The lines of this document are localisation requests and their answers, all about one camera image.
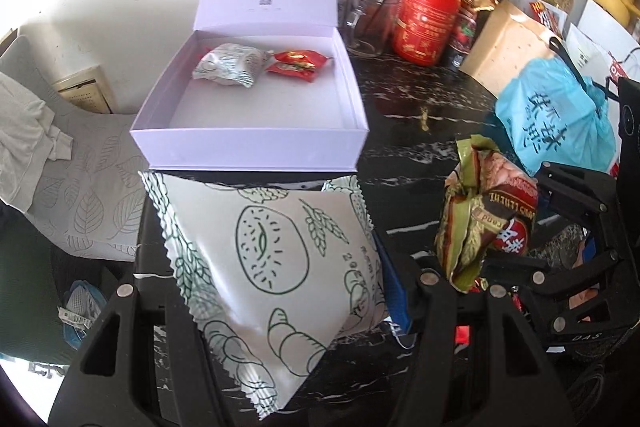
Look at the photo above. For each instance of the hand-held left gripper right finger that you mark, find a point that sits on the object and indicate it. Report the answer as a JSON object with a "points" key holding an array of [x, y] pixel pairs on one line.
{"points": [[397, 297]]}

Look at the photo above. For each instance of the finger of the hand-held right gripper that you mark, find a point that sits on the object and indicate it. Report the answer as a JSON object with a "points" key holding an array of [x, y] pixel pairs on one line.
{"points": [[515, 269], [575, 197]]}

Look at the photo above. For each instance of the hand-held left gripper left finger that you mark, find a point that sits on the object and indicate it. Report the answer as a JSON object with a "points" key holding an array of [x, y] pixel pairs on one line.
{"points": [[160, 357]]}

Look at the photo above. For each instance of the green red snack packet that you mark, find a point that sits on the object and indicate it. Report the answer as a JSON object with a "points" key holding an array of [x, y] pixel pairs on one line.
{"points": [[480, 217]]}

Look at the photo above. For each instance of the white bread packet green print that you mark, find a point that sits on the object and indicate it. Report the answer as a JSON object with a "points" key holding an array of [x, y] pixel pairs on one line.
{"points": [[280, 267]]}

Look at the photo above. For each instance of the lavender gift box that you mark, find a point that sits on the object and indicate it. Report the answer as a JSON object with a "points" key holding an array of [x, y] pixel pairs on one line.
{"points": [[260, 122]]}

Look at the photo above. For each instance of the red gold candy packet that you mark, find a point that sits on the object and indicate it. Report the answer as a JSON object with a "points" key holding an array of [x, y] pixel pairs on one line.
{"points": [[302, 58], [292, 73]]}

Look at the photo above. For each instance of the silver white snack packet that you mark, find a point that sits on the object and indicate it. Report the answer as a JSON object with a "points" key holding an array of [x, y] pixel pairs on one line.
{"points": [[230, 64]]}

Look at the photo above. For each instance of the red candy wrapper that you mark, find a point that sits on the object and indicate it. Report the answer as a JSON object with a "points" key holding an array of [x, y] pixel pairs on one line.
{"points": [[462, 336]]}

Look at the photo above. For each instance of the blue plastic bag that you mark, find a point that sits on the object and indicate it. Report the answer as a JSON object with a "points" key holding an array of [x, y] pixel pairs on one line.
{"points": [[550, 117]]}

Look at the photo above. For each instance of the blue white shoe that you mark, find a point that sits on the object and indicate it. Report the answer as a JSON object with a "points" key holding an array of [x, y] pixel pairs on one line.
{"points": [[82, 312]]}

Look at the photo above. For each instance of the beige paper bag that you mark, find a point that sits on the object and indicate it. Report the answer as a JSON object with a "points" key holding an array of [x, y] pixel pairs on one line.
{"points": [[505, 52]]}

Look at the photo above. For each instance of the white paper bag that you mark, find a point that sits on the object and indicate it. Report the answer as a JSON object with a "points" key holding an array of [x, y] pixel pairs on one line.
{"points": [[607, 32]]}

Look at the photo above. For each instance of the small yellow scrap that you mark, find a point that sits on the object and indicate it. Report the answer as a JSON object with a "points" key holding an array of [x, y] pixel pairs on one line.
{"points": [[425, 119]]}

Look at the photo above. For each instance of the grey leaf pattern chair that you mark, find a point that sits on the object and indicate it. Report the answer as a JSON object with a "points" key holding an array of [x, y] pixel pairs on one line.
{"points": [[90, 187]]}

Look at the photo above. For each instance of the red white packet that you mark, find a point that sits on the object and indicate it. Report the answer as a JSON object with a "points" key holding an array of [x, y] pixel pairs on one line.
{"points": [[547, 13]]}

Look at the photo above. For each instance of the red berry packet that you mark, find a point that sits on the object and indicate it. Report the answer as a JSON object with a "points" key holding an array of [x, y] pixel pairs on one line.
{"points": [[462, 37]]}

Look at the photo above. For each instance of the red canister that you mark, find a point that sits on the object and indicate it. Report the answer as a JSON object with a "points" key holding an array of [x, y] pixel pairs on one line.
{"points": [[425, 22]]}

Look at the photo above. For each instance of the grey garment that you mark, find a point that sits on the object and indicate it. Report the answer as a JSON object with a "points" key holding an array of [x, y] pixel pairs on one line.
{"points": [[27, 142]]}

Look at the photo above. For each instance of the glass mug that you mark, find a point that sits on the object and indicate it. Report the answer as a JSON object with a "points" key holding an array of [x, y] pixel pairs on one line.
{"points": [[367, 24]]}

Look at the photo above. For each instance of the beige radiator panel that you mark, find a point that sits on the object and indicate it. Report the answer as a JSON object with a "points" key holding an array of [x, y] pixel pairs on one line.
{"points": [[82, 89]]}

